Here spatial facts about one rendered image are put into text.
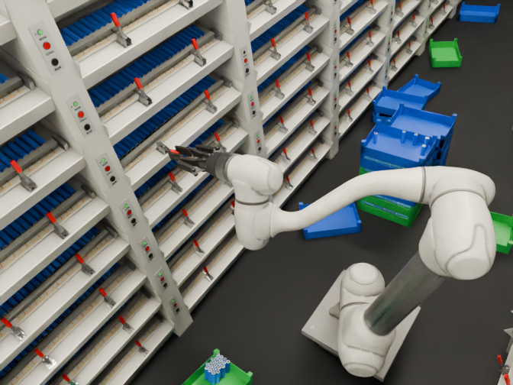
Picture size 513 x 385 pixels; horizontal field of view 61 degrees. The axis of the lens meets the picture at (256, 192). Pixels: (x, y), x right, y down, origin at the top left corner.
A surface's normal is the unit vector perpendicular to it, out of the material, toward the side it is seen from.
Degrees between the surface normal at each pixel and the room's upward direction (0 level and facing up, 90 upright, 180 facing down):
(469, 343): 0
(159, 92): 21
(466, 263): 83
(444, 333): 0
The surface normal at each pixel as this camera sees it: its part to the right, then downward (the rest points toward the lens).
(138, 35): 0.17, -0.53
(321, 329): -0.10, -0.72
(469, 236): -0.26, -0.45
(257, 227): -0.06, 0.35
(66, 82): 0.80, 0.35
